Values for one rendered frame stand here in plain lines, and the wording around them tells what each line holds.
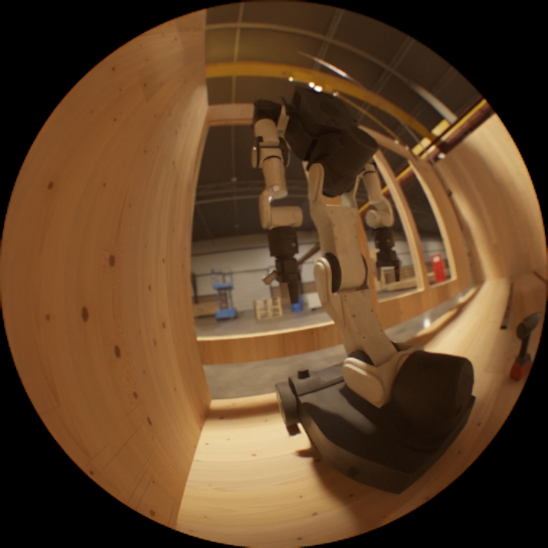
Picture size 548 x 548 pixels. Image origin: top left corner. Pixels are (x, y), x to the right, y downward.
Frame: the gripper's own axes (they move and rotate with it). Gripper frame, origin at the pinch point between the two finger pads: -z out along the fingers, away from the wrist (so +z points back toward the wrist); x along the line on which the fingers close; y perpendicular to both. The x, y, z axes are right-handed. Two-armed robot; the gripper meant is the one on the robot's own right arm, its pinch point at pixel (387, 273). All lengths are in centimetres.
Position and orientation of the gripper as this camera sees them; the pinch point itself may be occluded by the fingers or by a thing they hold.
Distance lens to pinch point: 76.5
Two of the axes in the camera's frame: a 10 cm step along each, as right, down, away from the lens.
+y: -9.8, 1.2, -1.8
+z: -1.1, -9.9, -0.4
